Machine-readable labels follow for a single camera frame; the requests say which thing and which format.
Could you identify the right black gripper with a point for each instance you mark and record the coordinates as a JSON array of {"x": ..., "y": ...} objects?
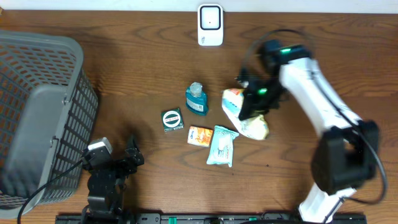
[{"x": 252, "y": 107}]

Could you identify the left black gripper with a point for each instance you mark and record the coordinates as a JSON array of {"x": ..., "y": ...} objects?
[{"x": 134, "y": 154}]

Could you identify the yellow snack bag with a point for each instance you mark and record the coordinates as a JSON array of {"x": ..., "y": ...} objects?
[{"x": 254, "y": 128}]

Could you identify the green square box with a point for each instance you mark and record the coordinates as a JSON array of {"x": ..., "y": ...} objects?
[{"x": 172, "y": 120}]

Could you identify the teal mouthwash bottle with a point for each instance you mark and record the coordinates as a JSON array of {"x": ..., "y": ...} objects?
[{"x": 196, "y": 99}]

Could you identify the orange tissue packet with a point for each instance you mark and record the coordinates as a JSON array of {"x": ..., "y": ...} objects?
[{"x": 198, "y": 136}]

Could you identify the light blue wipes packet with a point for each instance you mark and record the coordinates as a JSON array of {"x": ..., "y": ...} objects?
[{"x": 221, "y": 150}]

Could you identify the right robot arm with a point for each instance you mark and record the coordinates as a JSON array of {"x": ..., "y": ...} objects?
[{"x": 346, "y": 155}]

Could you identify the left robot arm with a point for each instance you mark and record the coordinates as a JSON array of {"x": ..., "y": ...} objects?
[{"x": 106, "y": 184}]

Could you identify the white barcode scanner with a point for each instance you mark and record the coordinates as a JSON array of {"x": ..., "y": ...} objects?
[{"x": 210, "y": 25}]

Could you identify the grey plastic basket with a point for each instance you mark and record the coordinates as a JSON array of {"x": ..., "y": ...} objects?
[{"x": 48, "y": 109}]

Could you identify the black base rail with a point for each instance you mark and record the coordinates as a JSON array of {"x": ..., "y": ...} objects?
[{"x": 155, "y": 218}]

